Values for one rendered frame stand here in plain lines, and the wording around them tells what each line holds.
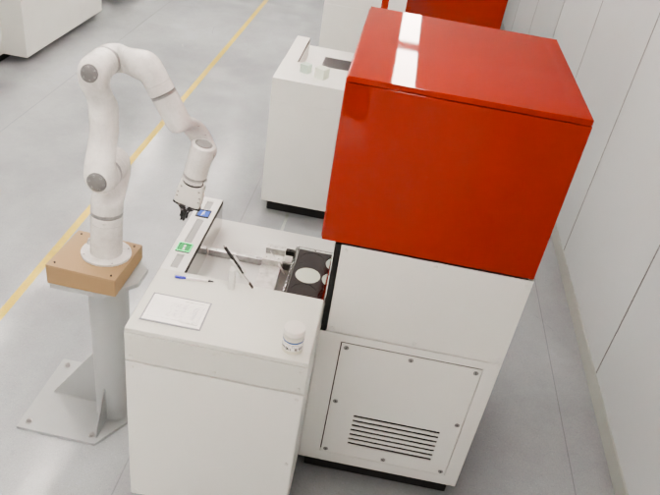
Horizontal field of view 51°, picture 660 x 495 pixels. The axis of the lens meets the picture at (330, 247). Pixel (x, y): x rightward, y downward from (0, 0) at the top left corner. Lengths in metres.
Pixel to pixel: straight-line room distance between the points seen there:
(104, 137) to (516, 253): 1.46
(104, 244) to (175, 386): 0.62
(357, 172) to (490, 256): 0.54
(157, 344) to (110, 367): 0.77
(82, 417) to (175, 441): 0.78
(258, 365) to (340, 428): 0.77
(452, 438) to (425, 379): 0.34
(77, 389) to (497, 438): 2.02
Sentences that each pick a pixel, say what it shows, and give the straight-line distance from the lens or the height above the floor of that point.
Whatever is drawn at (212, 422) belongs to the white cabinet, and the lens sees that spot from 2.56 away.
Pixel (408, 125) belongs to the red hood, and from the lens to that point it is 2.14.
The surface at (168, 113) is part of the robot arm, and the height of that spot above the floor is 1.53.
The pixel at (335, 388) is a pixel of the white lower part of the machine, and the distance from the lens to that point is 2.81.
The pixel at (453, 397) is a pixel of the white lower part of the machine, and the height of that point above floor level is 0.61.
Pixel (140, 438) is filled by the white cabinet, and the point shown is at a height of 0.43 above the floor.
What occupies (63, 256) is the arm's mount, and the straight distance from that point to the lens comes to 2.80.
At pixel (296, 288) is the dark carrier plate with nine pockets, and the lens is 2.66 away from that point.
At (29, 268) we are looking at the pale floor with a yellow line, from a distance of 4.28.
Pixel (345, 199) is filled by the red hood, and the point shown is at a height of 1.40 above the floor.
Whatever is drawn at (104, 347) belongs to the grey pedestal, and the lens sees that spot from 3.03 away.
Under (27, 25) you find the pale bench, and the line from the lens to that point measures 6.93.
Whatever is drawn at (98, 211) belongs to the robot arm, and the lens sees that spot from 2.66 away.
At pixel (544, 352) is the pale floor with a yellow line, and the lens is 4.17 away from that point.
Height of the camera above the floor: 2.54
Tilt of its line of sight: 34 degrees down
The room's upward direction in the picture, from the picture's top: 10 degrees clockwise
